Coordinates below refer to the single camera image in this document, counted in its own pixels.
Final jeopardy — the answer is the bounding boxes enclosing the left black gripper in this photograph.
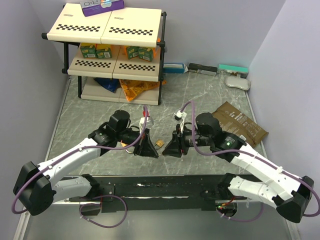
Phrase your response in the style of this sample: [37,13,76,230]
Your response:
[116,127,159,159]

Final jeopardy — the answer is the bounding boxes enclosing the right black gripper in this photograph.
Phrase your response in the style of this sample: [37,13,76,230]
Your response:
[162,123,212,158]

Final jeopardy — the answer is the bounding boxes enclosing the small brass padlock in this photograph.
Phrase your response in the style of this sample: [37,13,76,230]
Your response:
[154,139,165,150]

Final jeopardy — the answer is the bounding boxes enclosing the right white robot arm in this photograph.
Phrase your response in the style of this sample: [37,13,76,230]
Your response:
[162,111,320,223]

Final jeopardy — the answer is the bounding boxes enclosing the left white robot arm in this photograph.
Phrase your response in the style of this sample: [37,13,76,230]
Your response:
[11,105,159,216]

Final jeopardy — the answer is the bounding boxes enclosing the large brass padlock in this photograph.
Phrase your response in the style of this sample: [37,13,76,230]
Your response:
[120,141,134,154]

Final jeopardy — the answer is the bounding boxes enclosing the orange snack bag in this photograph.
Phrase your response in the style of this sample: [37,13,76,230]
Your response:
[119,79,161,102]

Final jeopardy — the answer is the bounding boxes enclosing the brown foil pouch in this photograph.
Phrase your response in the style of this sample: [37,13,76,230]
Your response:
[212,101,269,148]

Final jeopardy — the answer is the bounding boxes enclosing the blue snack bag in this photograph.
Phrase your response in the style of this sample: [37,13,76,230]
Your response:
[94,77,120,93]

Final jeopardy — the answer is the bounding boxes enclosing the blue white flat box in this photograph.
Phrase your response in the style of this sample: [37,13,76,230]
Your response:
[163,63,189,74]

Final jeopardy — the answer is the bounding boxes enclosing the black long box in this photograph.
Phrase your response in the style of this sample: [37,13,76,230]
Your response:
[188,63,218,77]

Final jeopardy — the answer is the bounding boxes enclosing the grey white pad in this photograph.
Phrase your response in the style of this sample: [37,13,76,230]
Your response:
[225,76,251,91]

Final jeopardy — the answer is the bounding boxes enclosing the green yellow carton right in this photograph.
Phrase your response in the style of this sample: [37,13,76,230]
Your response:
[138,47,154,62]

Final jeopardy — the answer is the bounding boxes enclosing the green yellow carton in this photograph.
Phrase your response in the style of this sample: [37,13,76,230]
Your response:
[96,44,112,59]
[79,42,97,59]
[138,47,154,62]
[124,46,139,60]

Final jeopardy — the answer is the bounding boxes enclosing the cream black three-tier shelf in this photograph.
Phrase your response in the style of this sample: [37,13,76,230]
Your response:
[41,3,167,106]

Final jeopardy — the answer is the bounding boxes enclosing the teal white box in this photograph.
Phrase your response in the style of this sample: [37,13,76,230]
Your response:
[217,64,249,78]

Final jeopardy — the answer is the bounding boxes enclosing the green yellow carton far left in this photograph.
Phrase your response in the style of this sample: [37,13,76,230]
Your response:
[79,42,97,59]

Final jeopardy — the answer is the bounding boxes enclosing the purple white box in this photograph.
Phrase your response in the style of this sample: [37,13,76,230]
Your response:
[80,0,125,17]

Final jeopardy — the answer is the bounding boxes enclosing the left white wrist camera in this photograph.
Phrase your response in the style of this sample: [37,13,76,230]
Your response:
[139,111,154,132]

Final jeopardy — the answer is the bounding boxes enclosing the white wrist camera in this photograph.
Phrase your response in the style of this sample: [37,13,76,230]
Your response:
[139,111,154,132]
[174,110,187,132]

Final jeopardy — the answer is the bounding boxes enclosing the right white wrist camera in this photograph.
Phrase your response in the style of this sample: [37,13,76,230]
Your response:
[174,110,187,132]

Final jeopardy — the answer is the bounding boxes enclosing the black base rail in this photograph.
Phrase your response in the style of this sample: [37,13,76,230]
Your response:
[70,173,235,213]

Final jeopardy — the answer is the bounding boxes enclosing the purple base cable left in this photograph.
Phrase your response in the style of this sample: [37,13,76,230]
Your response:
[79,194,128,229]

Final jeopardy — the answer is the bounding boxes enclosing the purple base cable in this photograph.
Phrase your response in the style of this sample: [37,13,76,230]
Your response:
[79,194,128,229]
[219,202,265,223]

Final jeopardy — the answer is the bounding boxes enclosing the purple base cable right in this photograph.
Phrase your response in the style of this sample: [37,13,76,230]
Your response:
[219,202,265,223]

